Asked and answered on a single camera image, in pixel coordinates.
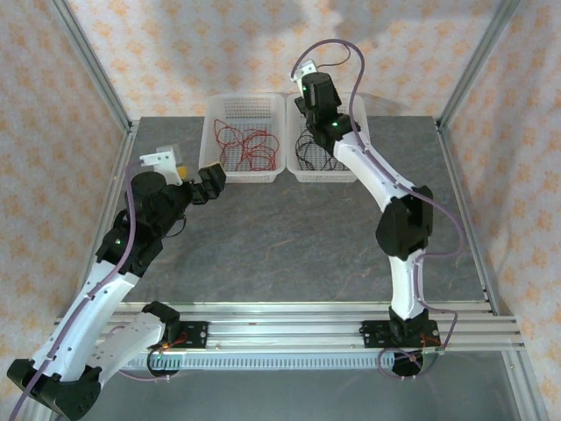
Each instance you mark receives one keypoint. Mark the white perforated plastic basket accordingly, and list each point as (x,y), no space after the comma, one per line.
(324,176)
(245,176)

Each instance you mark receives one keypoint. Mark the aluminium rail beam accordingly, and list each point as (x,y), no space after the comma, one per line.
(285,333)

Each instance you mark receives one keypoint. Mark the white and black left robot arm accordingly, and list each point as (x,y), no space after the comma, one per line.
(96,298)

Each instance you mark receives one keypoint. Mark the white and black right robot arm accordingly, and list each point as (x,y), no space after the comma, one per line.
(364,166)

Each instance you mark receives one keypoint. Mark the orange patterned cloth backdrop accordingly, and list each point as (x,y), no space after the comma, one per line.
(219,44)

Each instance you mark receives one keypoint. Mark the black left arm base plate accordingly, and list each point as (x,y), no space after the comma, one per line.
(197,335)

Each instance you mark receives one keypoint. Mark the aluminium side rail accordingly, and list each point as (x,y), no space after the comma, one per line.
(468,219)
(109,197)

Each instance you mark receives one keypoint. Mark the aluminium frame post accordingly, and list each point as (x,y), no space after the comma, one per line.
(480,57)
(89,57)

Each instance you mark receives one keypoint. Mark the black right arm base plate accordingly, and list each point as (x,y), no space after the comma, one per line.
(372,335)

